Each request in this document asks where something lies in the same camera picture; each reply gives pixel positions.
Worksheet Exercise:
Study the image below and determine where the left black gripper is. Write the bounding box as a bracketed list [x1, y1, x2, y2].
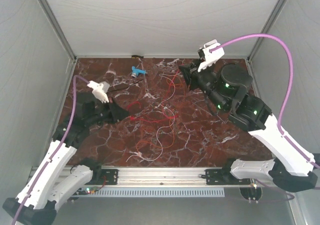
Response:
[87, 96, 132, 128]

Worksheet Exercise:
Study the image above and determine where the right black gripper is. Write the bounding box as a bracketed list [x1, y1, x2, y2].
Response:
[179, 56, 228, 111]

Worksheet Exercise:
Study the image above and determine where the orange wire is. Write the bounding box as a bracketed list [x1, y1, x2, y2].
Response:
[136, 74, 187, 152]

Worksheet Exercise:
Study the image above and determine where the red wire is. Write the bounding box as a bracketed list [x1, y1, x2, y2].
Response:
[126, 71, 185, 126]

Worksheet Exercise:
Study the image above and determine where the white wire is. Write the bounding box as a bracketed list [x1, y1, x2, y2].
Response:
[126, 72, 183, 163]

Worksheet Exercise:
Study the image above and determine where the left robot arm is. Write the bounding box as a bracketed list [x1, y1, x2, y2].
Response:
[2, 92, 129, 225]

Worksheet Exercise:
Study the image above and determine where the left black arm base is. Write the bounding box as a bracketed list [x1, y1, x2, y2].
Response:
[86, 168, 119, 186]

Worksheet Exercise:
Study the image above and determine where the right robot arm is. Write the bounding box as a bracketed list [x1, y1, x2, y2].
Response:
[178, 60, 320, 193]

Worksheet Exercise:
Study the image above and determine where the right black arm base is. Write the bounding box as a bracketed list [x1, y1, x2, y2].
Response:
[200, 169, 251, 186]

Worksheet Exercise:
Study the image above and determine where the blue connector plug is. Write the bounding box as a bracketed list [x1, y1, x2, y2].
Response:
[131, 66, 147, 78]

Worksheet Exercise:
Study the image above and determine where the black yellow edge clip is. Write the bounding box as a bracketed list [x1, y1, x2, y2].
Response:
[131, 54, 144, 59]

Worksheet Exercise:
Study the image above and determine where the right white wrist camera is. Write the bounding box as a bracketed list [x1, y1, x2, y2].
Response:
[197, 39, 225, 72]

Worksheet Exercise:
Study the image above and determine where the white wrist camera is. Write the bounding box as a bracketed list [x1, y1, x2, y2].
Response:
[197, 39, 225, 72]
[87, 80, 110, 103]

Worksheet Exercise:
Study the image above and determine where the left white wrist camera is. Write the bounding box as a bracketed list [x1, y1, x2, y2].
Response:
[87, 80, 110, 103]

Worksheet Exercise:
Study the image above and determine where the slotted grey cable duct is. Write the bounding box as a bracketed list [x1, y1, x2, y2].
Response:
[87, 187, 225, 198]

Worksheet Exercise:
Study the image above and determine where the aluminium front rail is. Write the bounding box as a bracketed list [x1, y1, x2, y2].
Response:
[27, 166, 298, 186]

